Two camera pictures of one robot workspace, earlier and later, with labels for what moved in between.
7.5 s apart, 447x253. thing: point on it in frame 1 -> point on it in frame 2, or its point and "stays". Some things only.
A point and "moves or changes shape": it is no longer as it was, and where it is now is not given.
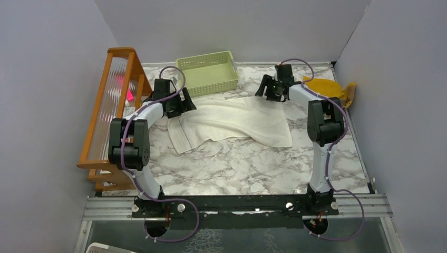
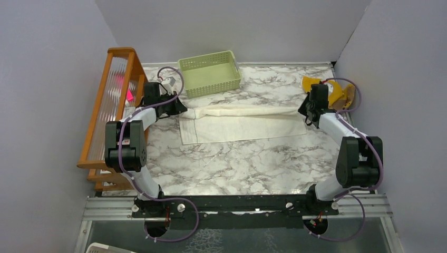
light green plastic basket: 209,74 stays
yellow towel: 331,88 stays
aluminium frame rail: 348,205 stays
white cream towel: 262,120 moves or changes shape
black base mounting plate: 236,212 stays
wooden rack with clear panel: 125,83 stays
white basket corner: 97,247 stays
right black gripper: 265,80 -> 302,109
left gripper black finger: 188,104 -> 173,107
